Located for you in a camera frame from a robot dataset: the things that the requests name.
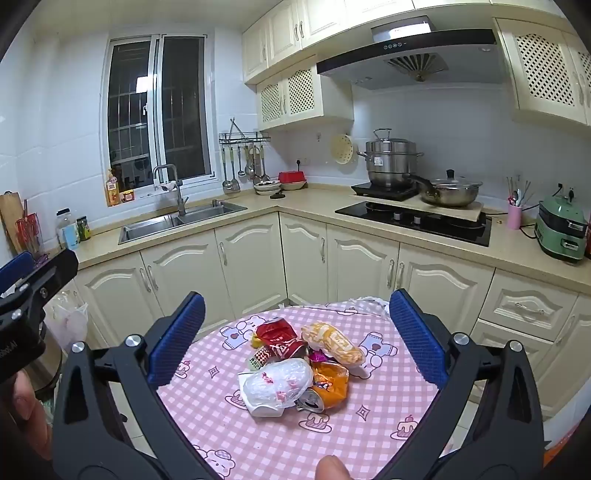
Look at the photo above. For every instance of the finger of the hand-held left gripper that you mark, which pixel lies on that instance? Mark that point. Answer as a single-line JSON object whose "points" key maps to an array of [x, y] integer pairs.
{"points": [[16, 272]]}

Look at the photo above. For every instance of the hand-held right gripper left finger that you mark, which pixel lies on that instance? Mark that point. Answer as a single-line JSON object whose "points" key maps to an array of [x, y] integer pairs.
{"points": [[178, 341]]}

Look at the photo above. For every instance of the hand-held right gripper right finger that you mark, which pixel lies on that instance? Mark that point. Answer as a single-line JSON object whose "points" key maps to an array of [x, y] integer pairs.
{"points": [[418, 341]]}

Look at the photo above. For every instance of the steel waste bin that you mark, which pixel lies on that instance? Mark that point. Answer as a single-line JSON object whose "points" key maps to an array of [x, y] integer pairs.
{"points": [[51, 364]]}

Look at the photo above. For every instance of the small checked packet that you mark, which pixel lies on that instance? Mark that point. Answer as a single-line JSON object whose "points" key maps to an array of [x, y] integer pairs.
{"points": [[258, 360]]}

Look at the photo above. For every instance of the yellow snack bag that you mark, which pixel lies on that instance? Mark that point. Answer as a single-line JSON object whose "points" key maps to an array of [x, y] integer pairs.
{"points": [[332, 344]]}

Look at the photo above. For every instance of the crushed red soda can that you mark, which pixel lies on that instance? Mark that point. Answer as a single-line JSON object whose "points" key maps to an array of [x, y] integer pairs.
{"points": [[272, 330]]}

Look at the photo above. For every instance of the orange snack bag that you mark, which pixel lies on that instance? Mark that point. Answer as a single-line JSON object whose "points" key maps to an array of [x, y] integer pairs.
{"points": [[330, 383]]}

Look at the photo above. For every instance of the purple candy wrapper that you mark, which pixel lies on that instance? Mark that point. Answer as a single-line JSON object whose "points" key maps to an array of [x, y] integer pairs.
{"points": [[317, 356]]}

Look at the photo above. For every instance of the white plastic bag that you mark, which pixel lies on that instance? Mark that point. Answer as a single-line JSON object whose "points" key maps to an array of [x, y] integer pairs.
{"points": [[272, 385]]}

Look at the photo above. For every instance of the silver crushed can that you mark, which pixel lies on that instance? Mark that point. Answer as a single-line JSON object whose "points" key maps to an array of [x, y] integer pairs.
{"points": [[310, 401]]}

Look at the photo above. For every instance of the person's left hand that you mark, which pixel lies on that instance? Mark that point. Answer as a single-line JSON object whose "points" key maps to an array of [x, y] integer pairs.
{"points": [[32, 410]]}

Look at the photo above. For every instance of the person's right hand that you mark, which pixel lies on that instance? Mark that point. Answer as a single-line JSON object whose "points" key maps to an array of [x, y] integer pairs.
{"points": [[332, 468]]}

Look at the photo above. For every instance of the red utensil holder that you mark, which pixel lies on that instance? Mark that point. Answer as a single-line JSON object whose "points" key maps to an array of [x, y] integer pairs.
{"points": [[30, 233]]}

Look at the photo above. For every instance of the wooden cutting board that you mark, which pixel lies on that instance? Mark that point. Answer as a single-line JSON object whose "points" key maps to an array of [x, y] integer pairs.
{"points": [[10, 217]]}

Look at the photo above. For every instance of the white cloth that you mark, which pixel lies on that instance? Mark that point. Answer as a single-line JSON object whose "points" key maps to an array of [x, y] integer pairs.
{"points": [[367, 304]]}

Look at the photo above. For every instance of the clear plastic jar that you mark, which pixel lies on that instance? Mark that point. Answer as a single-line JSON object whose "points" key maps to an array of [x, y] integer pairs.
{"points": [[68, 233]]}

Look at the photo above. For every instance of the small dark bottle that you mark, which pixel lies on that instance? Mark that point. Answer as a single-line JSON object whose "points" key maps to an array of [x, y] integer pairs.
{"points": [[83, 229]]}

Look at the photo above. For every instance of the black gas hob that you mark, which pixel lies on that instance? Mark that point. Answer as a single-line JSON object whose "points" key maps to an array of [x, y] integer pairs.
{"points": [[434, 228]]}

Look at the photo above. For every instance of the cream drawer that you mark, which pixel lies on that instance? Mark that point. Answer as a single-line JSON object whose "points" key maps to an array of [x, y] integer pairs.
{"points": [[526, 302]]}

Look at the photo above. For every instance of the steel sink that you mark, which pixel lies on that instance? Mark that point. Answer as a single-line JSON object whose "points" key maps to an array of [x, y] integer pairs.
{"points": [[152, 228]]}

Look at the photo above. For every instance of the orange dish soap bottle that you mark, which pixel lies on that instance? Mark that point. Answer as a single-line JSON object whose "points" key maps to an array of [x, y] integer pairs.
{"points": [[112, 191]]}

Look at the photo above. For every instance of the small yellow box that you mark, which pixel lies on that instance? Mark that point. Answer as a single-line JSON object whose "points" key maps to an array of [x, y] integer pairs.
{"points": [[127, 196]]}

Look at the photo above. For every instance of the steel faucet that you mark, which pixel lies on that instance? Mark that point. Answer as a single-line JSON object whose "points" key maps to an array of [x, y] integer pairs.
{"points": [[181, 203]]}

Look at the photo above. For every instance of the pink checked tablecloth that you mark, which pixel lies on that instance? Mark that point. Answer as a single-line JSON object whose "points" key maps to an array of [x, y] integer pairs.
{"points": [[286, 443]]}

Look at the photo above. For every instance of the steel frying pan with lid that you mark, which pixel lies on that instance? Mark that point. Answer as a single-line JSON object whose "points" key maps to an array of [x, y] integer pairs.
{"points": [[452, 194]]}

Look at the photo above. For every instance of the pink utensil cup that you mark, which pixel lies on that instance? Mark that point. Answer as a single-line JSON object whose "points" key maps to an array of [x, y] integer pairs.
{"points": [[515, 218]]}

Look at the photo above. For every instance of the black induction cooker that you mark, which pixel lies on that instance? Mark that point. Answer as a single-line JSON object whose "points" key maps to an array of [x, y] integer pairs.
{"points": [[369, 190]]}

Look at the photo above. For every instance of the hanging steel spoon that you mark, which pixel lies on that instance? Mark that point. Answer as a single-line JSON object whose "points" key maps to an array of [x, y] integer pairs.
{"points": [[226, 183]]}

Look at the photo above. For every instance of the hanging slotted spatula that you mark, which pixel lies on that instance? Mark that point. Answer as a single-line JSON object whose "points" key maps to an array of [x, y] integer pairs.
{"points": [[235, 184]]}

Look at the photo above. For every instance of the stack of bowls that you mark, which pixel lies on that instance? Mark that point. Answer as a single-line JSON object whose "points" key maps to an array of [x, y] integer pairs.
{"points": [[267, 187]]}

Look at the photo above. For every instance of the steel steamer pot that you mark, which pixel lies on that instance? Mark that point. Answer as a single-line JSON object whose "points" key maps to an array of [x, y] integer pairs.
{"points": [[390, 164]]}

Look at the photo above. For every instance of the hanging small ladle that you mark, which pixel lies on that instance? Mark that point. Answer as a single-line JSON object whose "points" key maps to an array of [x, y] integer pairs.
{"points": [[241, 173]]}

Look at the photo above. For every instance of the green electric cooker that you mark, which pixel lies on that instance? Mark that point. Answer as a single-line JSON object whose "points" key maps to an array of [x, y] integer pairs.
{"points": [[561, 228]]}

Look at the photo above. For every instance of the hanging steel ladle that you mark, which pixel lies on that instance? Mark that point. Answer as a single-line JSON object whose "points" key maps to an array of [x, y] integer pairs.
{"points": [[250, 171]]}

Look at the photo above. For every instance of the hanging steel skimmer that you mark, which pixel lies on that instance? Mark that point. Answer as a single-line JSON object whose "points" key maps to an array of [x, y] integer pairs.
{"points": [[264, 175]]}

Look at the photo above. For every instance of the red bowl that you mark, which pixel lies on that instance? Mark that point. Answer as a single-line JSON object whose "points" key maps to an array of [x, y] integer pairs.
{"points": [[292, 177]]}

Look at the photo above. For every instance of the cream steamer tray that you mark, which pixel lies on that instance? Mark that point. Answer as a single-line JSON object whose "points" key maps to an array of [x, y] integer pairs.
{"points": [[344, 148]]}

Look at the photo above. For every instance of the kitchen window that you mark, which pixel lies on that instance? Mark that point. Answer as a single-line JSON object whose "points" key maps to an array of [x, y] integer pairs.
{"points": [[182, 106]]}

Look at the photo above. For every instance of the cream lattice corner cabinet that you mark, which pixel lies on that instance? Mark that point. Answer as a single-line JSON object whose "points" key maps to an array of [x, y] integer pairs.
{"points": [[300, 94]]}

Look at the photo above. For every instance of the range hood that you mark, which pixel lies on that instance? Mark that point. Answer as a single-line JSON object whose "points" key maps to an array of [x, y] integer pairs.
{"points": [[415, 50]]}

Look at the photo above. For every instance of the cream plain upper cabinet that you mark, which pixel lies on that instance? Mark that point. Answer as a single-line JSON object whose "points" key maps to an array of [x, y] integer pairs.
{"points": [[286, 32]]}

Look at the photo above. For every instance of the wall socket with plug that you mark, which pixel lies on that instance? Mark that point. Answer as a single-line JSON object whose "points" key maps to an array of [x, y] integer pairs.
{"points": [[571, 190]]}

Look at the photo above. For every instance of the wall utensil rack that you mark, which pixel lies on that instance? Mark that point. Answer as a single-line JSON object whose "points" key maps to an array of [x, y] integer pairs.
{"points": [[244, 136]]}

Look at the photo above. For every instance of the cream lattice wall cabinet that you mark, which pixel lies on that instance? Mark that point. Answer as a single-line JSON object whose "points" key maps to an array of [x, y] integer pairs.
{"points": [[545, 69]]}

